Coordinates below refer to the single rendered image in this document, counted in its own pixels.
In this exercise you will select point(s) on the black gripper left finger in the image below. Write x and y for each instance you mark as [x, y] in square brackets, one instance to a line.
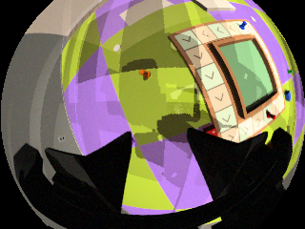
[105, 170]

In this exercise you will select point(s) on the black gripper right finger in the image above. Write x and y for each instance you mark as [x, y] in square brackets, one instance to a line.
[220, 160]

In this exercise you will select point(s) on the blue die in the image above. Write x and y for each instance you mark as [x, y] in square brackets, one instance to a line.
[288, 96]

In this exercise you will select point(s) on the red die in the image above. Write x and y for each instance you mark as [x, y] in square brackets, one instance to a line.
[211, 130]

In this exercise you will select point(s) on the blue pawn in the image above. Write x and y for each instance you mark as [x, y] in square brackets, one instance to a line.
[242, 26]

